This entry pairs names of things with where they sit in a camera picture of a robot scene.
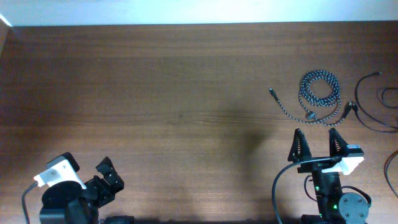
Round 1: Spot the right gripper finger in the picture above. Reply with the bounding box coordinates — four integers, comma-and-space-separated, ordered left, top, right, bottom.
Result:
328, 128, 348, 157
287, 128, 312, 162

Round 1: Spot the braided black white cable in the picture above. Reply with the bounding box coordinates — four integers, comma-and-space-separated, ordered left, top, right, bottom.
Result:
268, 70, 353, 126

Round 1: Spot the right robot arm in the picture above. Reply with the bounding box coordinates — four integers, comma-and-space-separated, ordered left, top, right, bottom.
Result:
287, 128, 371, 223

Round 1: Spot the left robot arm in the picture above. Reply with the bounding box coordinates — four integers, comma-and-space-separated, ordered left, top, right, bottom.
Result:
34, 152, 124, 223

